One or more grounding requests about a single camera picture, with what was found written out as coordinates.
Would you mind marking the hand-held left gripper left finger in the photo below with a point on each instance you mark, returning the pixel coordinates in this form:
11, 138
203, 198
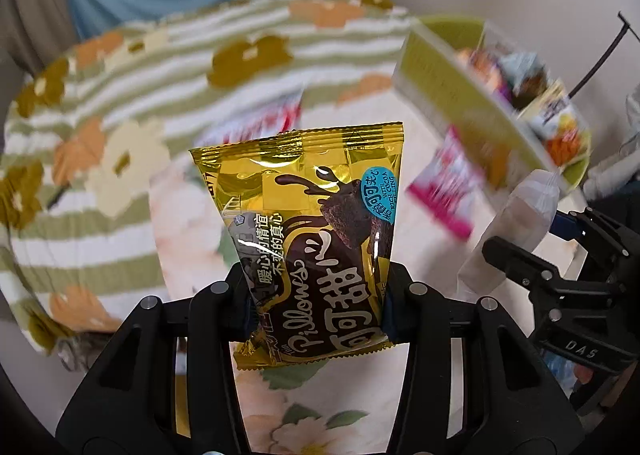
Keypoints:
241, 297

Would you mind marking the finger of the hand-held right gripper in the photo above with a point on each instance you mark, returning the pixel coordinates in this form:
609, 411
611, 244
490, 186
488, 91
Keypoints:
530, 272
595, 230

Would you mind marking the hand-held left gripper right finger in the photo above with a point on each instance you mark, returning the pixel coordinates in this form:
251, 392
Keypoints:
391, 317

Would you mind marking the translucent white packet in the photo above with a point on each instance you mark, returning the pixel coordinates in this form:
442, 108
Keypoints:
525, 215

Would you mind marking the gold chocolate snack packet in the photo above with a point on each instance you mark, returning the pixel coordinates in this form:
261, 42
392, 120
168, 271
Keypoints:
300, 215

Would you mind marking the green cardboard box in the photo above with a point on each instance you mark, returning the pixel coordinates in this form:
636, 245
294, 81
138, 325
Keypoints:
450, 85

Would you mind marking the grey white cloth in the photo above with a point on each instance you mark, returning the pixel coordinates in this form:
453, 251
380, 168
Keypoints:
617, 150

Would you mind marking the orange yellow snack packet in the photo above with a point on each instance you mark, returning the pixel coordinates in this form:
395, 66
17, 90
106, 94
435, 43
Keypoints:
562, 130

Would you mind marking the pink white snack packet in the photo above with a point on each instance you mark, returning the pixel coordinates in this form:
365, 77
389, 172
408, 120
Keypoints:
445, 190

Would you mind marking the black stand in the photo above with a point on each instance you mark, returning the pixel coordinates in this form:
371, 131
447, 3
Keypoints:
600, 60

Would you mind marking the dark teal snack packet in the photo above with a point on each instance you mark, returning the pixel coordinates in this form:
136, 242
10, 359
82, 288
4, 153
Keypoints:
525, 75

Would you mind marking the red white snack packet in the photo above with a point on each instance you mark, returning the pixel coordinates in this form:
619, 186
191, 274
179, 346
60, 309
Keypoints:
260, 122

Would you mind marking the striped floral blanket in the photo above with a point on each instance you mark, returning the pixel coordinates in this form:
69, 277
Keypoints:
150, 85

